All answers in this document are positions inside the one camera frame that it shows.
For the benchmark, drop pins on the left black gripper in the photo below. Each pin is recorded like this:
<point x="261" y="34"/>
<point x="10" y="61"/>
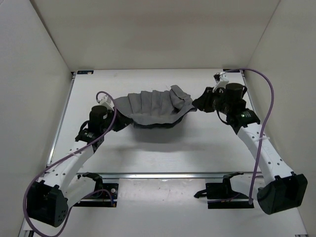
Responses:
<point x="124" y="120"/>

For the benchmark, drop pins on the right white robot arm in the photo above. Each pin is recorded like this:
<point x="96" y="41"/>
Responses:
<point x="281" y="188"/>

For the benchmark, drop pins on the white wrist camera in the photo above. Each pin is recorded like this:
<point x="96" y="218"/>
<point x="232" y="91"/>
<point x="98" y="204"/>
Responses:
<point x="107" y="102"/>
<point x="221" y="81"/>

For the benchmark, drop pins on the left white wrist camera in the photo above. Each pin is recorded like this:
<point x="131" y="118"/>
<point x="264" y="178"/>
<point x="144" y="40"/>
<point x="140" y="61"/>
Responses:
<point x="107" y="102"/>

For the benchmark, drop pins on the grey pleated skirt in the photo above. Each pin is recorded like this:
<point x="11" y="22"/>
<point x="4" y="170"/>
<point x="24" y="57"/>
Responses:
<point x="156" y="109"/>

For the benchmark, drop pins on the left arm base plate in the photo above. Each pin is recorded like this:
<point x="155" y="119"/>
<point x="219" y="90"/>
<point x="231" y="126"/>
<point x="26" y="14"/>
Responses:
<point x="105" y="192"/>

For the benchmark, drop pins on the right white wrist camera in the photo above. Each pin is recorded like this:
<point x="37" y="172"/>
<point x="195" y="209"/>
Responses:
<point x="221" y="81"/>

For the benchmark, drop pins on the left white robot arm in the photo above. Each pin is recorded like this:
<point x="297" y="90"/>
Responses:
<point x="50" y="199"/>

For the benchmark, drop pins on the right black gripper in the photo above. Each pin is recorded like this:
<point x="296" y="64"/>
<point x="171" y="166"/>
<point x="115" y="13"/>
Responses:
<point x="202" y="103"/>

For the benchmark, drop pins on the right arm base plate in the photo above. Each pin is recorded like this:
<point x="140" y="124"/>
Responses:
<point x="222" y="196"/>

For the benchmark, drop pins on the blue label sticker left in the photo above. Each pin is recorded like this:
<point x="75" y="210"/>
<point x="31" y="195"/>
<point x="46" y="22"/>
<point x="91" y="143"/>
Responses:
<point x="85" y="72"/>

